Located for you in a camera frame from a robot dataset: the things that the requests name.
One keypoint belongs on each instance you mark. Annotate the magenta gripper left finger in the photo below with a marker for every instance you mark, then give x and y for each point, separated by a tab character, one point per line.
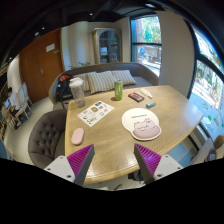
73	168

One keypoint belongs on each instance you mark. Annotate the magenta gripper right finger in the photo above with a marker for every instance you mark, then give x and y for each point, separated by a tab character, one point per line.
154	166

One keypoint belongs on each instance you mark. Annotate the pink computer mouse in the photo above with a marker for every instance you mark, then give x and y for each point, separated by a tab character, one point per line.
77	136

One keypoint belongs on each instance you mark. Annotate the white cat mouse pad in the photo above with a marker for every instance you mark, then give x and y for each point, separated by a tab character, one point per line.
142	124

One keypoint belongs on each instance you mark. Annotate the grey tufted armchair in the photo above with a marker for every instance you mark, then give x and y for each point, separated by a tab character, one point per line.
47	139

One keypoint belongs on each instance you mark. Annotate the white sticker sheet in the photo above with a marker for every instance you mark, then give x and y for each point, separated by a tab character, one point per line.
95	113

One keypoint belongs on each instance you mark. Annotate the teal small device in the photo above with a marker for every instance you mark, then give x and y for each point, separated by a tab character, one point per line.
150	105

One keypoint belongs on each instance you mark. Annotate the grey chair right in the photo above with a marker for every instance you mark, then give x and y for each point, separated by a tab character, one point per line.
210	151

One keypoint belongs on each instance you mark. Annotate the black backpack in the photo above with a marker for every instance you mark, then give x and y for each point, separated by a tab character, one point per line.
63	91

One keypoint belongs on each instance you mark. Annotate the clear plastic water jug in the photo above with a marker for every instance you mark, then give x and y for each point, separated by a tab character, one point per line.
77	88

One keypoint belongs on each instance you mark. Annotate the white chair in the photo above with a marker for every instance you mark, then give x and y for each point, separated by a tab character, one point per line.
22	102

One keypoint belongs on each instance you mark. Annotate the striped cushion middle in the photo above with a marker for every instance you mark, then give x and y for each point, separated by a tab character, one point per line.
100	82

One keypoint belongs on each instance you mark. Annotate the striped cushion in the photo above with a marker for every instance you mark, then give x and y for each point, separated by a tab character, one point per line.
100	82
125	76
84	77

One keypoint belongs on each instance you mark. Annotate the grey curved sofa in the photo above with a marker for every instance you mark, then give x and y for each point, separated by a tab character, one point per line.
143	76

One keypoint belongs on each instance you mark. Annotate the striped cushion left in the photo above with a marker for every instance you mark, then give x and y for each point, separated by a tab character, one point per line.
84	77

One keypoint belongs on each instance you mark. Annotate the striped cushion right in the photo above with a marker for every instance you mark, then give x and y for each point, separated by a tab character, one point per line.
125	76

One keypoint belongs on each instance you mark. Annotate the brown wooden door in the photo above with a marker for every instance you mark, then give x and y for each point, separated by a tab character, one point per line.
40	63

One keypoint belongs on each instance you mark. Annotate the wooden glass cabinet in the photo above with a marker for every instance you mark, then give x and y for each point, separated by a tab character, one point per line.
107	45

